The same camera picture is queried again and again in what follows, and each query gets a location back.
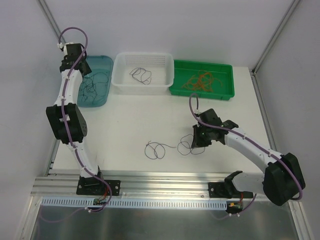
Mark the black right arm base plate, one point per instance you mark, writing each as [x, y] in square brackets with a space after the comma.
[227, 191]

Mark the translucent blue plastic bin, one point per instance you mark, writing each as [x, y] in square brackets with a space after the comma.
[94, 89]

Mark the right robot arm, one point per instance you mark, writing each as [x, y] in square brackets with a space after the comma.
[280, 178]

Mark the slotted white cable duct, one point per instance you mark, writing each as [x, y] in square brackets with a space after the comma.
[136, 203]

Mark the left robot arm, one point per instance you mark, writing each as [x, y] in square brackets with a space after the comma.
[65, 118]

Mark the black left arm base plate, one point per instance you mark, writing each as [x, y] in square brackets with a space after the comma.
[100, 187]

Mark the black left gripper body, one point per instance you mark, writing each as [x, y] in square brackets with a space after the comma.
[84, 67]

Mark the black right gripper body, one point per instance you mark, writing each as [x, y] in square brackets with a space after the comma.
[200, 137]

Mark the white perforated plastic basket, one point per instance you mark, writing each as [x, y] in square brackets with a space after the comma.
[143, 73]

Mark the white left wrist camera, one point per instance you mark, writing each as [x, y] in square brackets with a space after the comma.
[63, 47]

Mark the green plastic tray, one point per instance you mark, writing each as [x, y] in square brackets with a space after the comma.
[208, 80]

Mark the aluminium mounting rail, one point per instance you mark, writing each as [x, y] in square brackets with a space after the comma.
[134, 184]

